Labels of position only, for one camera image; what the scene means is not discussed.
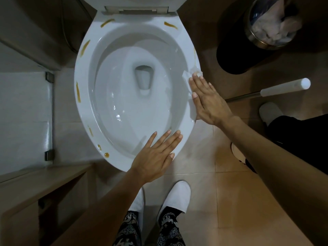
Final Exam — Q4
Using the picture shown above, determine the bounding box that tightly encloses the white-handled toilet brush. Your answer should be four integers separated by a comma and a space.
225, 78, 311, 103

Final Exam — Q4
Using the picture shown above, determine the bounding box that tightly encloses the black bin with steel rim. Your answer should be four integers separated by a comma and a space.
216, 0, 304, 75

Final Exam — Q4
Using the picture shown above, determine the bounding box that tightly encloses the person's left forearm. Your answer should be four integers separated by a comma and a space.
51, 166, 152, 246

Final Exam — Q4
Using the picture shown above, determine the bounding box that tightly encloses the person's left white slipper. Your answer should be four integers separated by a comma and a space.
128, 187, 145, 229

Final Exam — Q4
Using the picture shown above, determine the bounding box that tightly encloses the glass shower door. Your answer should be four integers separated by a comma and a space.
0, 71, 55, 178

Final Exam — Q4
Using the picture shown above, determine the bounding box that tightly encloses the person's left patterned trouser leg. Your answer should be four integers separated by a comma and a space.
112, 211, 142, 246

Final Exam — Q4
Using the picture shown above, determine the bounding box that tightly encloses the wooden ledge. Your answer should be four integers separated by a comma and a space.
0, 162, 98, 246

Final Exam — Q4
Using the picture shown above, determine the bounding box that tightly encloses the crumpled white waste paper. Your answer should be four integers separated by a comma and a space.
252, 0, 301, 45

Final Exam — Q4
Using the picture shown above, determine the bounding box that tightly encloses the white tissue paper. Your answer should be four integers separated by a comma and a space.
181, 65, 204, 121

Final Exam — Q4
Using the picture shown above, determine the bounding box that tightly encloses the person's right forearm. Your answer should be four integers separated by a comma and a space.
216, 115, 328, 246

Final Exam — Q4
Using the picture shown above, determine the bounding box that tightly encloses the white toilet lid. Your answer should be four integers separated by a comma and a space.
78, 0, 190, 16

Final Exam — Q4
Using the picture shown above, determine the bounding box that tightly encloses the person's white slipper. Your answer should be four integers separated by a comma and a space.
231, 142, 257, 174
156, 180, 192, 224
258, 101, 284, 126
128, 187, 145, 229

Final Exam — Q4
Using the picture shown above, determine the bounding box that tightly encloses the person's right patterned trouser leg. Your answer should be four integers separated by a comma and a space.
156, 206, 186, 246

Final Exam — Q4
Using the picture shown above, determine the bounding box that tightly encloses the person's right white slipper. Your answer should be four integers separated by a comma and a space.
156, 180, 192, 224

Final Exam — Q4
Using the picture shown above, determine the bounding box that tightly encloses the person's left hand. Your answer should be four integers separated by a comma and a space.
130, 130, 183, 184

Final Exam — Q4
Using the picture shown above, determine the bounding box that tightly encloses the person's patterned trouser leg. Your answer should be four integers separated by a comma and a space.
112, 211, 142, 246
156, 206, 186, 246

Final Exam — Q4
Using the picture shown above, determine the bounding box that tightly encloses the white toilet bowl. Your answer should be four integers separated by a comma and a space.
74, 10, 204, 172

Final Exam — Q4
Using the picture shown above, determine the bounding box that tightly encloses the thin spray hose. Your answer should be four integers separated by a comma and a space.
60, 0, 79, 53

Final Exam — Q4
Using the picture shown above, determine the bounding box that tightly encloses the person's right hand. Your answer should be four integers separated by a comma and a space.
189, 72, 234, 127

